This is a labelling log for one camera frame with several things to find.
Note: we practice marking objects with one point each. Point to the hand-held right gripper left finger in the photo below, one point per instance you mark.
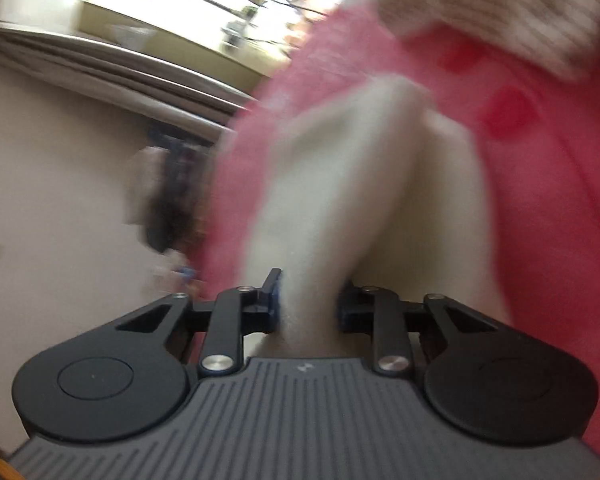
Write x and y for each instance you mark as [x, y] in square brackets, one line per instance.
[230, 320]

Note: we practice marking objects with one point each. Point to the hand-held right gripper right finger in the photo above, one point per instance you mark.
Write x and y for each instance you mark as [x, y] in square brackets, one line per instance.
[390, 325]

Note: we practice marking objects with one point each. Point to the white knit sweater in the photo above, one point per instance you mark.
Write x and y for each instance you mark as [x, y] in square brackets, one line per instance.
[340, 200]

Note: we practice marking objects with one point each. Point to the stack of dark folded clothes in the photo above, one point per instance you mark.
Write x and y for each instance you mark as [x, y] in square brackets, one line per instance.
[175, 195]

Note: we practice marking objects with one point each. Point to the pink floral blanket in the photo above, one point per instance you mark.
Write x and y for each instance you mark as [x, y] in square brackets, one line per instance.
[545, 210]

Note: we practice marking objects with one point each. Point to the beige curtain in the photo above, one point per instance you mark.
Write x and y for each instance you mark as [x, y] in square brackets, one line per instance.
[110, 75]

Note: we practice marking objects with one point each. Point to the brown checked knit sweater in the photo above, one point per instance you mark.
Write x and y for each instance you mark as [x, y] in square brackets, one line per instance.
[520, 10]

